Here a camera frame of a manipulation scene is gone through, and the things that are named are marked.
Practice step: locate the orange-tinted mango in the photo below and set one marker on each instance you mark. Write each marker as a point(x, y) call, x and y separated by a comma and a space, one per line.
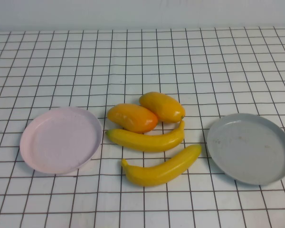
point(130, 117)

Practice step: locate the yellow mango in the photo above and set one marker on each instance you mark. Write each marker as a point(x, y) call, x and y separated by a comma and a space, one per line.
point(164, 107)

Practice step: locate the slim yellow banana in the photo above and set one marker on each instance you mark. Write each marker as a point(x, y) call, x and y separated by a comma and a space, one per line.
point(145, 142)

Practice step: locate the thick yellow banana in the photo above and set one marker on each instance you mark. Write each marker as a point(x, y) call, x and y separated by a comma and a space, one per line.
point(156, 173)

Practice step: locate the pink round plate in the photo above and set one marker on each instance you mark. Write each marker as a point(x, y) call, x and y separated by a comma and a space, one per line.
point(61, 142)

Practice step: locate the grey round plate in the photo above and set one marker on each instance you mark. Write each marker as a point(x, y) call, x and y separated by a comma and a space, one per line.
point(249, 149)

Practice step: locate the white grid-pattern tablecloth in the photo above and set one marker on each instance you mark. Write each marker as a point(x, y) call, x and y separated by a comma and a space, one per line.
point(142, 59)

